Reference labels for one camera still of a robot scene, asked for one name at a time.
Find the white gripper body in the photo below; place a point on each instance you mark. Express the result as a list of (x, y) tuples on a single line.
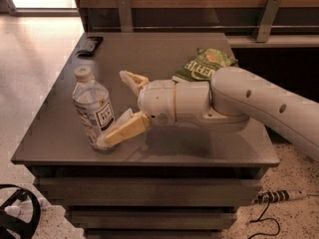
[(157, 100)]

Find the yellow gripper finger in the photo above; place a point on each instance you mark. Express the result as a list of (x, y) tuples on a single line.
[(134, 81), (128, 125)]

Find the clear plastic water bottle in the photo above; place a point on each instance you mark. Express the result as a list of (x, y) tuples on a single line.
[(93, 105)]

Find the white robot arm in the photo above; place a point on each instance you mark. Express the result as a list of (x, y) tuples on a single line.
[(226, 102)]

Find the green chip bag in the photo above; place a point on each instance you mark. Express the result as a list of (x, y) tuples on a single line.
[(203, 66)]

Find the grey drawer cabinet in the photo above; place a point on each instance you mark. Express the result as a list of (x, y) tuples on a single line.
[(168, 183)]

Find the striped power strip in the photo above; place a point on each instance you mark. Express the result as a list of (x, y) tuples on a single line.
[(279, 196)]

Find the black chair base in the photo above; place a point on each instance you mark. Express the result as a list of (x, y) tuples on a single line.
[(19, 214)]

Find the left metal wall bracket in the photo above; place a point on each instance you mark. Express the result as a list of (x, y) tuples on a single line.
[(125, 15)]

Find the metal wall bracket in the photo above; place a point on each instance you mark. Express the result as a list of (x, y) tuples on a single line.
[(125, 15), (263, 29)]

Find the grey wall shelf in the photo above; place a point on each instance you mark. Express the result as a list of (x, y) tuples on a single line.
[(275, 41)]

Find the right metal wall bracket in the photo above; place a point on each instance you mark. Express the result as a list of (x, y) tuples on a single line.
[(263, 29)]

